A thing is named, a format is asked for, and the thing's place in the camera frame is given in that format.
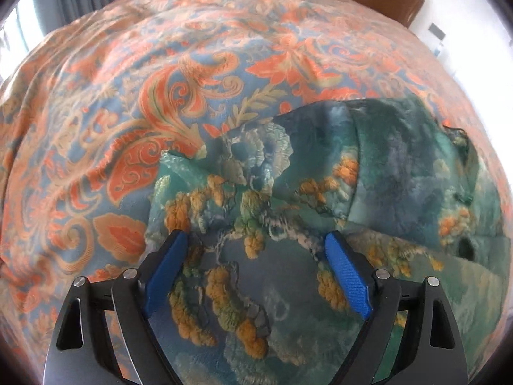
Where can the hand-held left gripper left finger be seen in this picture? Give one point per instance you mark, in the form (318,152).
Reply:
(166,276)

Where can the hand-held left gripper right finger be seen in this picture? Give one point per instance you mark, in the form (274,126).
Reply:
(348,276)

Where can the green patterned padded jacket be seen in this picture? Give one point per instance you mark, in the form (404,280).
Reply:
(260,288)

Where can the orange paisley bedspread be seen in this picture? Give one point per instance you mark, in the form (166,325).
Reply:
(120,108)

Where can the clear plastic bottle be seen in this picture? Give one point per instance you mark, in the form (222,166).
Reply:
(438,50)

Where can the window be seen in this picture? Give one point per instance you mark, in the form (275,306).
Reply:
(20,44)

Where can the grey wall switch panel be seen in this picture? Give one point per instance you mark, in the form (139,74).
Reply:
(437,32)

